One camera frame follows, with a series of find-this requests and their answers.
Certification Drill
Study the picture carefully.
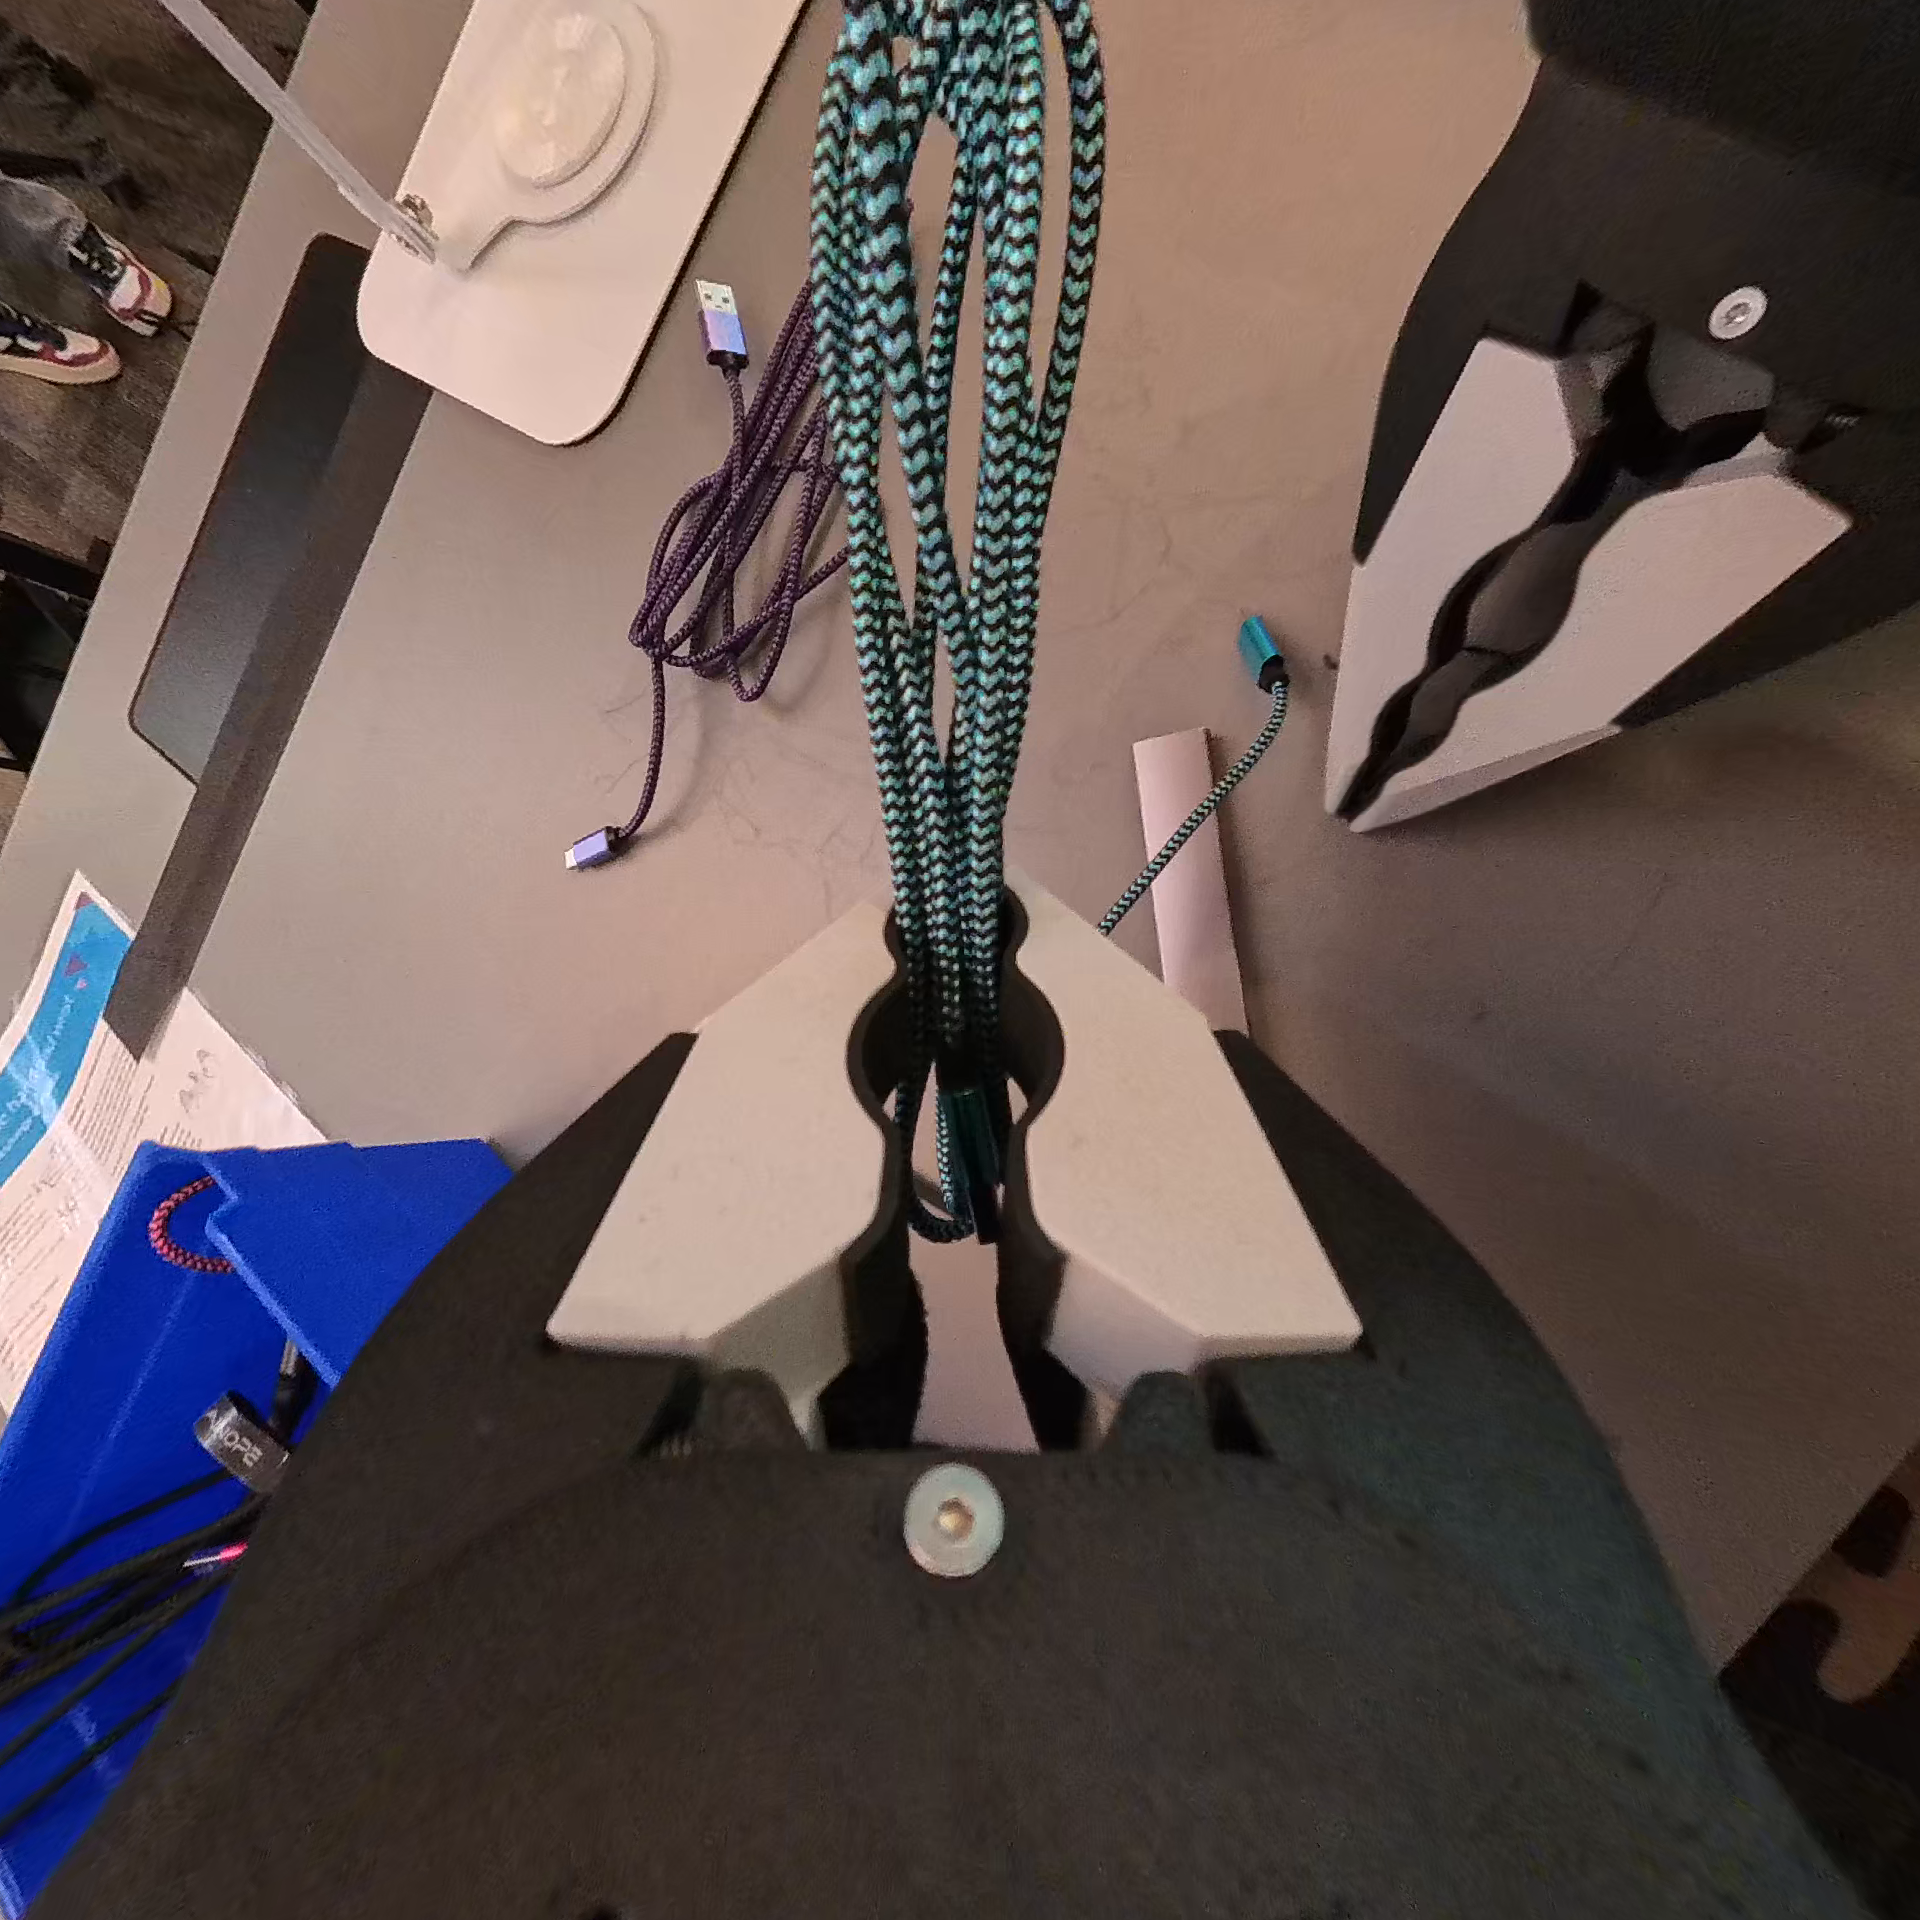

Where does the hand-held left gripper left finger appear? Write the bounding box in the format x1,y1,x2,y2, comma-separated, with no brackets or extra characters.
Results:
544,896,904,1450

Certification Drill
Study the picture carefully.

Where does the black charging cable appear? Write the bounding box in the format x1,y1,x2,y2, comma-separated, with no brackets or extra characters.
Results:
0,1342,320,1772

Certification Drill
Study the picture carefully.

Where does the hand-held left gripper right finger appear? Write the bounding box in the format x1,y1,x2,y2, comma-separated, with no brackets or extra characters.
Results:
994,870,1366,1450

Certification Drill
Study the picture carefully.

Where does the printed paper sheet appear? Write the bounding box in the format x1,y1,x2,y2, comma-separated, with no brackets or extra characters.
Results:
0,870,328,1420

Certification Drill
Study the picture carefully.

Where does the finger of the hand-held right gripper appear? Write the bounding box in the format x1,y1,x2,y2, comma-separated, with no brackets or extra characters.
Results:
1338,449,1856,834
1322,338,1573,816

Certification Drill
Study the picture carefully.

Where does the white folding stand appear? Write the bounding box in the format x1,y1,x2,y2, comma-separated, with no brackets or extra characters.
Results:
158,0,810,449

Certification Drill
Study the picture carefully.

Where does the red braided cable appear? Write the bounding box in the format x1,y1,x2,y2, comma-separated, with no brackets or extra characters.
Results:
146,1176,230,1278

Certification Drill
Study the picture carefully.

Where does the teal braided usb cable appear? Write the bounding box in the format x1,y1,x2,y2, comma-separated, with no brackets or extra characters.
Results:
807,0,1295,1251

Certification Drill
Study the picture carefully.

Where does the purple braided usb cable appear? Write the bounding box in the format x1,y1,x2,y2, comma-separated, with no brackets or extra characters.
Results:
565,276,853,875

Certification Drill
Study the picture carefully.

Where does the blue plastic bin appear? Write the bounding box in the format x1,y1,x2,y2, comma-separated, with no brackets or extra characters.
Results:
0,1136,513,1910

